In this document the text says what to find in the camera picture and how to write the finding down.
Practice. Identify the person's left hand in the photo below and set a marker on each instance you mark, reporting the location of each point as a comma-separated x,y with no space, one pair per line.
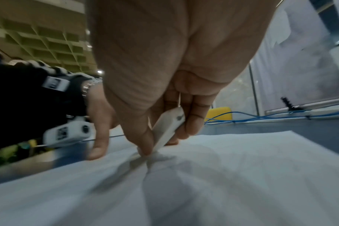
101,110

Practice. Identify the grey metal post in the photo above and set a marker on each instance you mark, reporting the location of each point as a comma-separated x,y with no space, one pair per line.
330,19

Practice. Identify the grey metal rail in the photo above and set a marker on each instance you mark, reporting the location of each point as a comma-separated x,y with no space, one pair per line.
312,107

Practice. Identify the white fabric sheet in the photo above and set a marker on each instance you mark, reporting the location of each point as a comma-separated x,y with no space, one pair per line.
214,183

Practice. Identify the translucent plastic curtain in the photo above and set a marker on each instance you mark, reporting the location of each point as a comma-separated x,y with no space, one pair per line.
298,66

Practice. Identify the person's right hand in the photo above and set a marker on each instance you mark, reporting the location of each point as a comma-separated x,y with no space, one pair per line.
169,44

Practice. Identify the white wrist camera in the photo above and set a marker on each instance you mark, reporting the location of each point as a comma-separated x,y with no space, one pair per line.
66,132

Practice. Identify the black clamp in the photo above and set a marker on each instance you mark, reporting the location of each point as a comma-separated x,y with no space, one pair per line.
289,103

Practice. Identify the green and yellow objects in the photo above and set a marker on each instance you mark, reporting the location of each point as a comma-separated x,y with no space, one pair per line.
7,154

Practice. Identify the white marking tool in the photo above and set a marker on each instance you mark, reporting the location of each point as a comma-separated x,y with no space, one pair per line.
166,125

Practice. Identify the yellow plastic box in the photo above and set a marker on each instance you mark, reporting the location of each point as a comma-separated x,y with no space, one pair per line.
218,114

